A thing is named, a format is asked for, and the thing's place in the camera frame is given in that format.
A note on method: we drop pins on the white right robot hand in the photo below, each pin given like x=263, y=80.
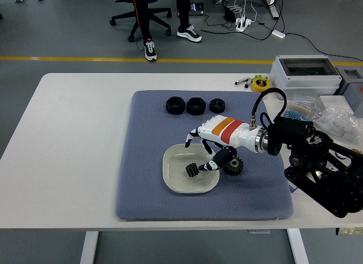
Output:
x=229, y=132

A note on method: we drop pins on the large black metal gear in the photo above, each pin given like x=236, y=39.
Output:
x=236, y=167

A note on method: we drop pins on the small black metal gear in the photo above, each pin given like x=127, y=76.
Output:
x=191, y=170

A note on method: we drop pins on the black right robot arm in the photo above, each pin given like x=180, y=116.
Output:
x=312, y=162

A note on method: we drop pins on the small black hex nut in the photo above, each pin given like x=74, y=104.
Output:
x=213, y=107

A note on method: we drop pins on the large black hex nut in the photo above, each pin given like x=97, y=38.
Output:
x=171, y=108
x=191, y=108

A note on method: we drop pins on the flat white box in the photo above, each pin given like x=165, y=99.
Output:
x=334, y=101

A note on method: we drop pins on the silver black marker pen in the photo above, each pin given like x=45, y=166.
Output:
x=241, y=81

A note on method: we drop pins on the yellow tape measure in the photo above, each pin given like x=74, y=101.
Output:
x=259, y=84

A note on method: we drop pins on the green capped markers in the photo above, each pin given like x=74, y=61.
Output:
x=257, y=77

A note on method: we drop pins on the white square plate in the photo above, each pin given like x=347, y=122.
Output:
x=175, y=173

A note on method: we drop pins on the purple barcode card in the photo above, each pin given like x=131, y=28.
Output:
x=293, y=189

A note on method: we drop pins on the blue-grey textured mat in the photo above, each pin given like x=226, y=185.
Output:
x=147, y=162

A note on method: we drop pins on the white power strip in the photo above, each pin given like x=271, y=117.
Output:
x=243, y=23

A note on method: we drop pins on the white power adapter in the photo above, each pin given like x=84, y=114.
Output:
x=278, y=34

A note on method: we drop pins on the clear bag of white parts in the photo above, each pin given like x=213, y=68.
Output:
x=340, y=123

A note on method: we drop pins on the black power brick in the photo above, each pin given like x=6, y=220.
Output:
x=229, y=13

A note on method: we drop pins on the black desk phone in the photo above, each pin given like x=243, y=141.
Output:
x=197, y=8

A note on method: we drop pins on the grey device housing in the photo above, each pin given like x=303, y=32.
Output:
x=353, y=88

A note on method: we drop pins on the white table leg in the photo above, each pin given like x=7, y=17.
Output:
x=89, y=247
x=297, y=247

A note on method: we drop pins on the black office chair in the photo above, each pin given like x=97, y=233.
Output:
x=157, y=16

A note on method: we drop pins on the person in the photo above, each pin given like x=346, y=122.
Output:
x=143, y=17

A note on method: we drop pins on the yellowish terminal strip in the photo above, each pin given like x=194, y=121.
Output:
x=350, y=231

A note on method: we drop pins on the grey electrical enclosure box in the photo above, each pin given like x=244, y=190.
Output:
x=306, y=82

